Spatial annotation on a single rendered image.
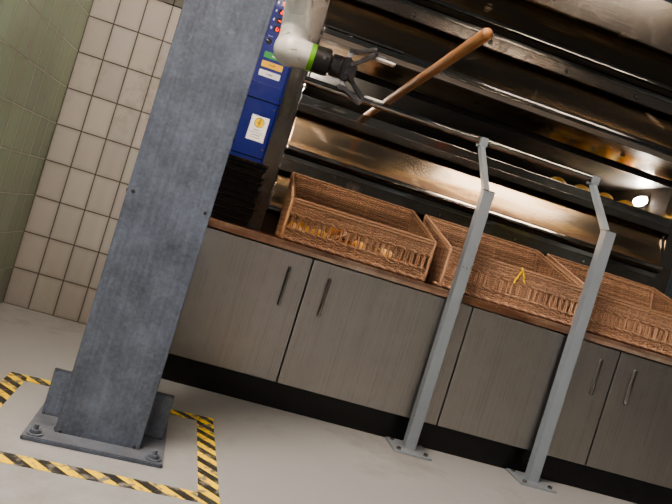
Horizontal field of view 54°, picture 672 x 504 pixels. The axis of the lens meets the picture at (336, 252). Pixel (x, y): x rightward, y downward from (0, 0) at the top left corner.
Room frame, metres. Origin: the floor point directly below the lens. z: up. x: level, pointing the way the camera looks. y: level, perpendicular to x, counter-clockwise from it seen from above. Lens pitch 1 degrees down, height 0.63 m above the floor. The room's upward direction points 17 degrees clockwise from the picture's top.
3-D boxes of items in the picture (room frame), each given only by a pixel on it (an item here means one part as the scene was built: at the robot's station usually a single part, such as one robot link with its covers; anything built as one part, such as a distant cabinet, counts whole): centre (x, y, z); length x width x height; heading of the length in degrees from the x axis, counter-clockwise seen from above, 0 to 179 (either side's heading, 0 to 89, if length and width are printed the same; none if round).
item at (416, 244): (2.59, -0.03, 0.72); 0.56 x 0.49 x 0.28; 98
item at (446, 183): (2.94, -0.55, 1.02); 1.79 x 0.11 x 0.19; 99
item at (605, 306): (2.77, -1.21, 0.72); 0.56 x 0.49 x 0.28; 99
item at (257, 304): (2.64, -0.49, 0.29); 2.42 x 0.56 x 0.58; 99
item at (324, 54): (2.26, 0.23, 1.20); 0.12 x 0.06 x 0.09; 9
